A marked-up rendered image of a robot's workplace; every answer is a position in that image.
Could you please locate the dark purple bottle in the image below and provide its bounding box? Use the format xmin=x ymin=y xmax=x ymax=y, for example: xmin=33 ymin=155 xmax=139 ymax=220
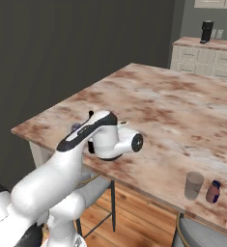
xmin=71 ymin=122 xmax=82 ymax=133

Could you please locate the white counter base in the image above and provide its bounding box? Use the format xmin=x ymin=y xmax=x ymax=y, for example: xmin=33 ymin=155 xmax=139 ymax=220
xmin=28 ymin=141 xmax=56 ymax=170

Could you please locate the clear glass cup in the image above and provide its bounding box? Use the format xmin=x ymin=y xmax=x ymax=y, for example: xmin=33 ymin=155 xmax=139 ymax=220
xmin=184 ymin=171 xmax=205 ymax=202

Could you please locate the brown bottle with blue cap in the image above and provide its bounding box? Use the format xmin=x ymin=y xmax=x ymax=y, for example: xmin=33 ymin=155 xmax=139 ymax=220
xmin=205 ymin=179 xmax=222 ymax=205

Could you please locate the grey stool with black legs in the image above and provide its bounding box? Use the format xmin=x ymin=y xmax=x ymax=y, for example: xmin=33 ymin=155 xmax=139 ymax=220
xmin=73 ymin=173 xmax=117 ymax=239

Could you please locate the white cupboard run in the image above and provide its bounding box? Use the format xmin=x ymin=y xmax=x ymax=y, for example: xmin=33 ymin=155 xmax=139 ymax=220
xmin=169 ymin=36 xmax=227 ymax=82

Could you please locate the black coffee machine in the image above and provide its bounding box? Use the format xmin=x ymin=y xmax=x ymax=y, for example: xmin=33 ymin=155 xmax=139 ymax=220
xmin=199 ymin=19 xmax=215 ymax=44

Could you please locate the grey stool with brass rim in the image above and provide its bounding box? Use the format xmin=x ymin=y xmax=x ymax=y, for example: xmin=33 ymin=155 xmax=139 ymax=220
xmin=170 ymin=211 xmax=227 ymax=247

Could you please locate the white wall cupboard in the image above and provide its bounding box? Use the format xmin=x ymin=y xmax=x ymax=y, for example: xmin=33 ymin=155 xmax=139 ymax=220
xmin=193 ymin=0 xmax=227 ymax=10

